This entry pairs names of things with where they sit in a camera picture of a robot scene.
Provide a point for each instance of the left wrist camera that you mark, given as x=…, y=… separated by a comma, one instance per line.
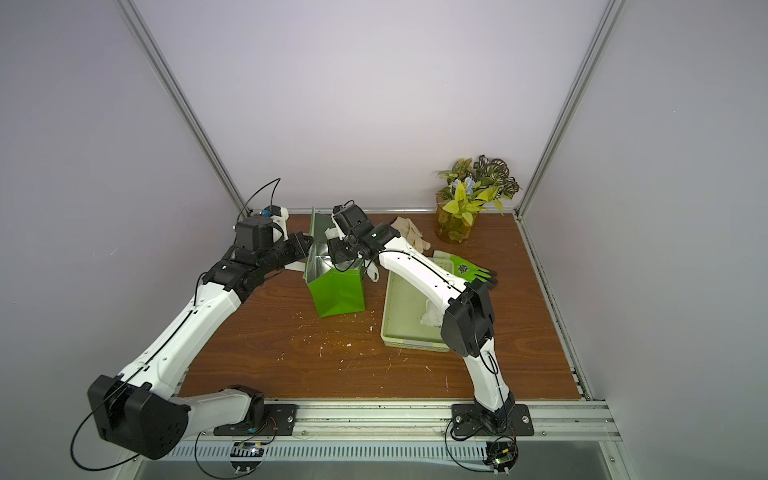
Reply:
x=260, y=232

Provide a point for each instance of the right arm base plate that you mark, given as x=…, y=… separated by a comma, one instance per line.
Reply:
x=469, y=420

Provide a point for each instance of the green black work glove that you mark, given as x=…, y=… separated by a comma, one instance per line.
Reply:
x=463, y=268

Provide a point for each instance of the potted artificial plant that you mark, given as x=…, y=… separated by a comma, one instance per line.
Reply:
x=470, y=186

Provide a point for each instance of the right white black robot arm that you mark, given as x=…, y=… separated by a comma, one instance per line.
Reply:
x=467, y=313

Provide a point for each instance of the controller board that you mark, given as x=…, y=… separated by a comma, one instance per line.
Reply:
x=245, y=457
x=501, y=454

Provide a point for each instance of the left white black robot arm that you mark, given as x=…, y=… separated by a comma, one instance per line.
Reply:
x=139, y=410

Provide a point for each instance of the green insulated delivery bag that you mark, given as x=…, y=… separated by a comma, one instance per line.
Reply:
x=336, y=289

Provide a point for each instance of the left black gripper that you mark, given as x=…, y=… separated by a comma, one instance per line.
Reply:
x=299, y=251

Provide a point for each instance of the beige rubber glove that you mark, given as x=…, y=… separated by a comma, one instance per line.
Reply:
x=410, y=232

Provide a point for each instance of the aluminium front rail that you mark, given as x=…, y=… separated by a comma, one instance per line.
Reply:
x=400, y=419

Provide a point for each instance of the left controller board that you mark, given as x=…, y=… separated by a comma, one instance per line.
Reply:
x=245, y=457

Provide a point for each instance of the light green plastic basket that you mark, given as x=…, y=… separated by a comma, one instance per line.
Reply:
x=402, y=325

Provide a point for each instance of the right controller board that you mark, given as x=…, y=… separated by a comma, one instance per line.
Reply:
x=501, y=454

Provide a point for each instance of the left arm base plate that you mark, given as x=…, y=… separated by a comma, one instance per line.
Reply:
x=269, y=419

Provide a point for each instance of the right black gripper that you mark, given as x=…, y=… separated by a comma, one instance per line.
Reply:
x=343, y=251

